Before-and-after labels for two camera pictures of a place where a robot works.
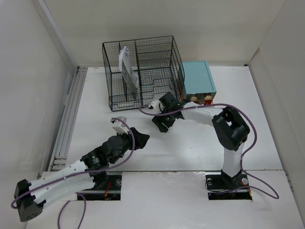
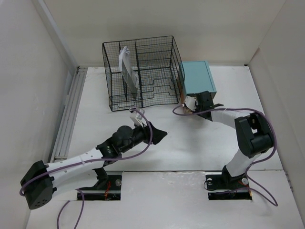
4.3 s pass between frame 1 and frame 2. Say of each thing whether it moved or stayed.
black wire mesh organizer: stayed
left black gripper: moved
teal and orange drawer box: stayed
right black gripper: moved
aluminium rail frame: stayed
